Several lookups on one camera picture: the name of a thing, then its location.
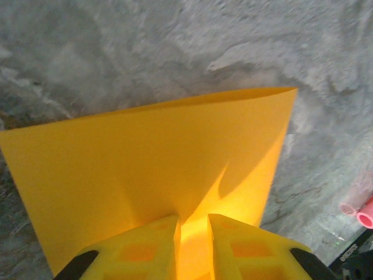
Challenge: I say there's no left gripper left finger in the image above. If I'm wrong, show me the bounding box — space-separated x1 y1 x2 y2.
54 215 182 280

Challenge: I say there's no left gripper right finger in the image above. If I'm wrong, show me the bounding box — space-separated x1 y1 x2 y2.
207 213 339 280

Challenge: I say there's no orange paper sheet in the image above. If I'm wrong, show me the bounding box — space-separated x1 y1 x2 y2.
0 86 298 280

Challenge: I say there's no pink tube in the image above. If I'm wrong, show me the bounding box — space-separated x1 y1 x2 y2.
357 194 373 230

